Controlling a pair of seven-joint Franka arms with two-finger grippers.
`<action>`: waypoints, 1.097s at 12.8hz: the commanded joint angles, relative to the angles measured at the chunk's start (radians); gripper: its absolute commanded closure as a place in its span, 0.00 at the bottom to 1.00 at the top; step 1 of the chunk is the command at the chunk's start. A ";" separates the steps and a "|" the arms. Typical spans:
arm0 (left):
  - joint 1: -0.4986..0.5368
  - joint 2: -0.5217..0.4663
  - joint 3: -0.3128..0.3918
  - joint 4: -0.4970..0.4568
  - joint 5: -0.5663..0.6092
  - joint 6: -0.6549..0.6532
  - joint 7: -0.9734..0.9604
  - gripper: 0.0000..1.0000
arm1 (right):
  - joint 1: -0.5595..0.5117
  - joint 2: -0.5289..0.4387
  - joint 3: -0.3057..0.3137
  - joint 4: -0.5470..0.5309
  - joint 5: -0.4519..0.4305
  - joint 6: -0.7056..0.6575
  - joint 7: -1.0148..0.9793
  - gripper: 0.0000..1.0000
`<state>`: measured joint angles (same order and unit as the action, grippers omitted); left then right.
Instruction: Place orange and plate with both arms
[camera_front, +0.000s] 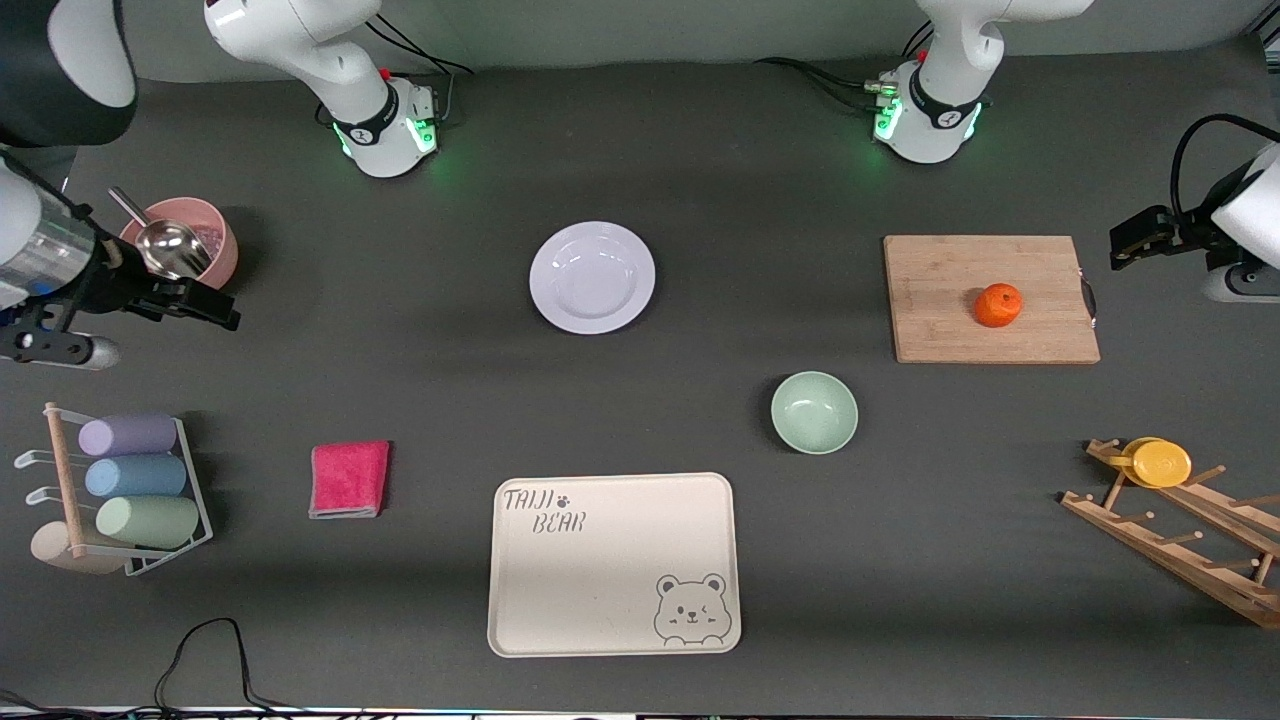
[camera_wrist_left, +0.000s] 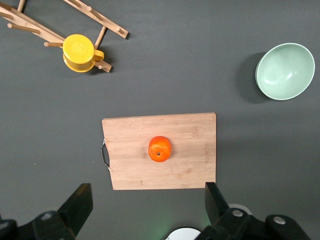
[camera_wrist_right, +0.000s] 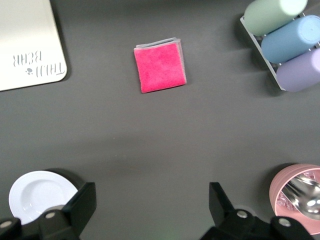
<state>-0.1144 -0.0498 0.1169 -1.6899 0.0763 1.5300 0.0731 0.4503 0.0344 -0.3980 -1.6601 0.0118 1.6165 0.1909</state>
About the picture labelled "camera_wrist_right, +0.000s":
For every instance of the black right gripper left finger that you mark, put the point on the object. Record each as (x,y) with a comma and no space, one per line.
(80,200)

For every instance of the pink folded cloth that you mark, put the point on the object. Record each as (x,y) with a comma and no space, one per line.
(160,67)

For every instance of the cream tray with bear print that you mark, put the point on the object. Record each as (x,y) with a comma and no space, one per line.
(27,30)

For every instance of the metal scoop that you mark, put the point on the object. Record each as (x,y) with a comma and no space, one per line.
(307,197)

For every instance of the white round plate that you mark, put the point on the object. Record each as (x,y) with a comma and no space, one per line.
(37,192)

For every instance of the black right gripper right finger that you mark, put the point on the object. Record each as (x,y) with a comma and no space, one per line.
(220,202)

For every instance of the pale green cup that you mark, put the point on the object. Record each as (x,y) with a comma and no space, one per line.
(270,15)

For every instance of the pale purple cup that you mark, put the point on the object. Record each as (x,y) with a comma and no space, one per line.
(300,72)

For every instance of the pink ribbed bowl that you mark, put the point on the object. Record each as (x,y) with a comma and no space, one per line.
(277,185)

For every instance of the pale blue cup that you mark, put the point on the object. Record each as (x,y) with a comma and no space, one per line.
(287,40)

